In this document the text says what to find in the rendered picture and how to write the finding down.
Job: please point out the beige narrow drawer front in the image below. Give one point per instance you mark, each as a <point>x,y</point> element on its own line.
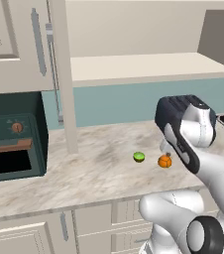
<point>93,219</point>

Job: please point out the orange fruit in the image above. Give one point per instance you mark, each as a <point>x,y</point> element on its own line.
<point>165,161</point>

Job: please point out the beige open wall cabinet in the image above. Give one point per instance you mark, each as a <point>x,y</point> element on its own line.
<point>143,67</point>

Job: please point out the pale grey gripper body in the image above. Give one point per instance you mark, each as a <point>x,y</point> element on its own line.
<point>165,146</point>

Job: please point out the beige narrow base cabinet door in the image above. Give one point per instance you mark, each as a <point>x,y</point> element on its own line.
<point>95,244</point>

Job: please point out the dark green oven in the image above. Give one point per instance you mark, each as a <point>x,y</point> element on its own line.
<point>34,132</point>

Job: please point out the green kiwi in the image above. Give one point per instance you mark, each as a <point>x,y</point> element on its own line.
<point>138,156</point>

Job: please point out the beige open cabinet door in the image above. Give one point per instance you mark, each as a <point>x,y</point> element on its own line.
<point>66,82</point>

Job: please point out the brown oven knob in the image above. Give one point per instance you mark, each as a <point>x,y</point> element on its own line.
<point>17,127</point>

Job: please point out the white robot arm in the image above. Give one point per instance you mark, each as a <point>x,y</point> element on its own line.
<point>190,211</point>

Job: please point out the beige closed wall cabinet door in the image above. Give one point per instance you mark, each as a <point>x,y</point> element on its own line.
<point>18,43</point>

